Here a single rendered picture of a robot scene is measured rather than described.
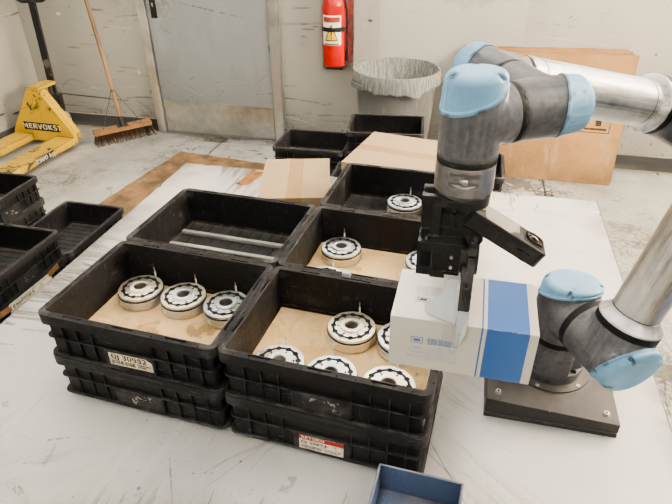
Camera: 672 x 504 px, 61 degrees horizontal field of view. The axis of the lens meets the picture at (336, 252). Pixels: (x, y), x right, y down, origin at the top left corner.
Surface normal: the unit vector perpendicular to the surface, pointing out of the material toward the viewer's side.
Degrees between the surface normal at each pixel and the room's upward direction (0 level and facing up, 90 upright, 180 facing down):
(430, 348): 90
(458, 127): 91
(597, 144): 74
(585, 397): 4
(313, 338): 0
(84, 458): 0
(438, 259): 90
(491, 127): 90
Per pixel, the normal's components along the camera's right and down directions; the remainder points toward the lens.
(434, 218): -0.23, 0.52
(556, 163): -0.23, 0.23
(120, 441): -0.01, -0.84
